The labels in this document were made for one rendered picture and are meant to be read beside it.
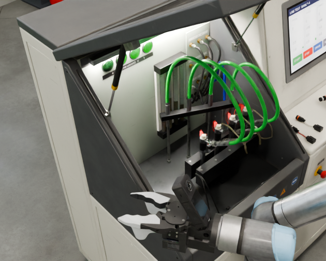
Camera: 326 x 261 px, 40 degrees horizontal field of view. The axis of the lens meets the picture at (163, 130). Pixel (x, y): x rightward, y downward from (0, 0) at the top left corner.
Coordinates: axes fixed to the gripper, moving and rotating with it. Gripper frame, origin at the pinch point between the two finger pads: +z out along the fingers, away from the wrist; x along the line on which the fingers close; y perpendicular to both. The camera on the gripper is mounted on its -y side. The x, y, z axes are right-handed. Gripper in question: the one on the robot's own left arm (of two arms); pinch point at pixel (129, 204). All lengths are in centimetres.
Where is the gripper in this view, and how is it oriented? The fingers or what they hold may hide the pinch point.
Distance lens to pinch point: 98.0
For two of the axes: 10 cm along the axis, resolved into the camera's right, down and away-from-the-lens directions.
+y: 0.0, 8.3, 5.5
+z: -9.6, -1.6, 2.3
